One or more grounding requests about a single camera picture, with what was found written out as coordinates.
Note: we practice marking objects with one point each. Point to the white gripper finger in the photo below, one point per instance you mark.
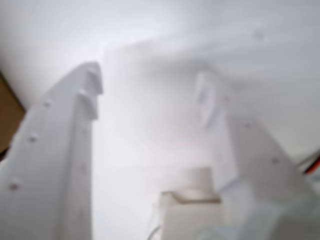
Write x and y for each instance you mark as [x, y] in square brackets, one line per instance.
[250, 155]
[50, 162]

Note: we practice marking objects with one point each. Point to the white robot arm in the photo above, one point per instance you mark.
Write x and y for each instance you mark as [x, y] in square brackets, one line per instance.
[190, 215]

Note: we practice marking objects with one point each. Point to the brown cardboard box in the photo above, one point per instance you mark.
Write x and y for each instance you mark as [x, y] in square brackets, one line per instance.
[10, 112]

